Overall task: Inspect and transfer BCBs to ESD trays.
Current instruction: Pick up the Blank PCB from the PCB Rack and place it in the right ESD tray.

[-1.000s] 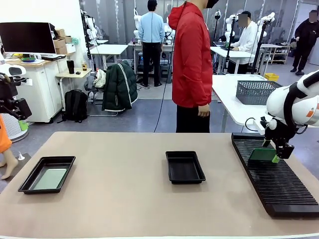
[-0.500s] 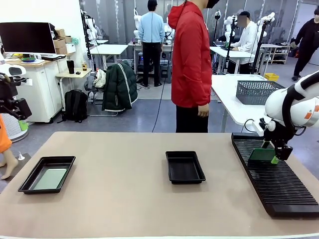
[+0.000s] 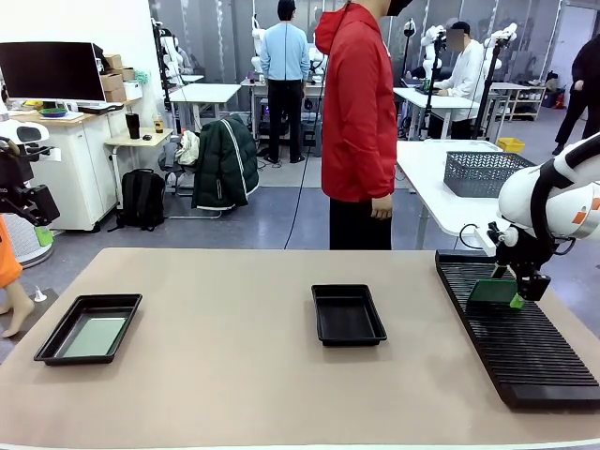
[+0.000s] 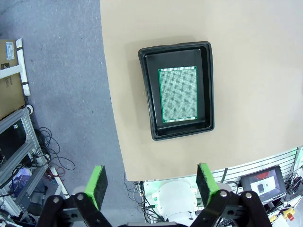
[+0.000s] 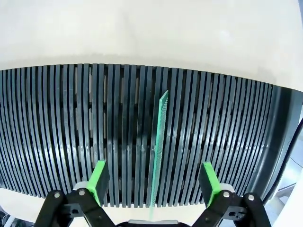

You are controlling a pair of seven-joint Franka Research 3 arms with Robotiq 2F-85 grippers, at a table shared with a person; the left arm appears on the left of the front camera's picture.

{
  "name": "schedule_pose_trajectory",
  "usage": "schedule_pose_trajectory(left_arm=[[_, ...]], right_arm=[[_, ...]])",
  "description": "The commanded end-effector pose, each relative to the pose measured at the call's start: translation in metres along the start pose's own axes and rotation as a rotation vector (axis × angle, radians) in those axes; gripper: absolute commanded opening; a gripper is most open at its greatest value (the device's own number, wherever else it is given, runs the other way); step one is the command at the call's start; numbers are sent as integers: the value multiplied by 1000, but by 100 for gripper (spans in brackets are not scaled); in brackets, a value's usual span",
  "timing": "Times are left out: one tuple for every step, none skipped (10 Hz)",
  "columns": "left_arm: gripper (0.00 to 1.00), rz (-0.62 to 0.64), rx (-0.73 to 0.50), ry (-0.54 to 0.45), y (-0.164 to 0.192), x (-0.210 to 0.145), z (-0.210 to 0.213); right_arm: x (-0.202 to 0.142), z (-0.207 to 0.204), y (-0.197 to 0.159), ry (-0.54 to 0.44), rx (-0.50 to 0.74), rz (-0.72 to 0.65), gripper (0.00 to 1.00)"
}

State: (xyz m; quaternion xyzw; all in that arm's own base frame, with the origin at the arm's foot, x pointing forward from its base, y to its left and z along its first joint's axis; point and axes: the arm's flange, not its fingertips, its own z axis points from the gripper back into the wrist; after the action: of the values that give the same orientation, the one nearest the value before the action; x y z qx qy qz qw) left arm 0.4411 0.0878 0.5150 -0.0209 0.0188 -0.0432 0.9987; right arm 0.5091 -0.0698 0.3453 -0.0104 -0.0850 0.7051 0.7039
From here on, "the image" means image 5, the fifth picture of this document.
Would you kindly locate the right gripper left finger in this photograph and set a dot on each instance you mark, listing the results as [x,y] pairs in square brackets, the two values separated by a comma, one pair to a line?
[71,208]

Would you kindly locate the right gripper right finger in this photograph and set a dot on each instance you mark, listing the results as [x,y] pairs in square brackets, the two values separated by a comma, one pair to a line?
[234,210]

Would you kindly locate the black slotted board rack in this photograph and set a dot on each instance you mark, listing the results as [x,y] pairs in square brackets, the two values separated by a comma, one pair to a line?
[59,130]

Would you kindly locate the green circuit board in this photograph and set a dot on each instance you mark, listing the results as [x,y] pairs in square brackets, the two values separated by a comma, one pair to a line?
[159,142]

